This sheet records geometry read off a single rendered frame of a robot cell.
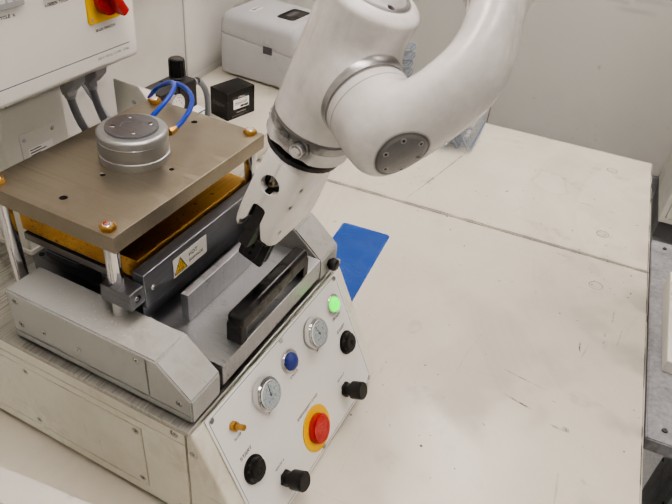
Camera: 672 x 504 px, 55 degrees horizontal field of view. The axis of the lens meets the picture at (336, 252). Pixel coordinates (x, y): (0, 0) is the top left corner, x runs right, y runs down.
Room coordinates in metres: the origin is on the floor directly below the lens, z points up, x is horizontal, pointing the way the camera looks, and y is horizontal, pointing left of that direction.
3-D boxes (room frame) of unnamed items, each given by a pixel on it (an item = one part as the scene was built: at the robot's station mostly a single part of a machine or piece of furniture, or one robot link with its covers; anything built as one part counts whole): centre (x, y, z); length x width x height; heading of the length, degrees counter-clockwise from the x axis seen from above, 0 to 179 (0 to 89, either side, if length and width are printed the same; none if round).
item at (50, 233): (0.66, 0.24, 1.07); 0.22 x 0.17 x 0.10; 156
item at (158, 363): (0.49, 0.23, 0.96); 0.25 x 0.05 x 0.07; 66
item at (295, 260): (0.57, 0.07, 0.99); 0.15 x 0.02 x 0.04; 156
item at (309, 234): (0.74, 0.12, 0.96); 0.26 x 0.05 x 0.07; 66
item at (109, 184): (0.68, 0.26, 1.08); 0.31 x 0.24 x 0.13; 156
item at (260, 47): (1.72, 0.21, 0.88); 0.25 x 0.20 x 0.17; 65
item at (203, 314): (0.63, 0.20, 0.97); 0.30 x 0.22 x 0.08; 66
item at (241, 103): (1.45, 0.28, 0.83); 0.09 x 0.06 x 0.07; 144
